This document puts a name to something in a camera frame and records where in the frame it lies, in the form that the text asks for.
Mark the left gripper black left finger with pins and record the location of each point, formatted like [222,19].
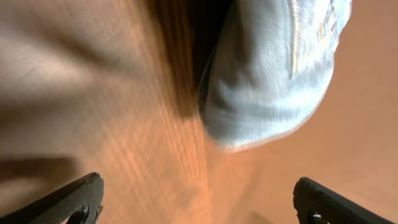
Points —
[77,202]

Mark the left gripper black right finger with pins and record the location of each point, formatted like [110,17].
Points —
[315,204]

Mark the blue denim jeans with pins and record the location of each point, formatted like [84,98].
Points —
[270,69]

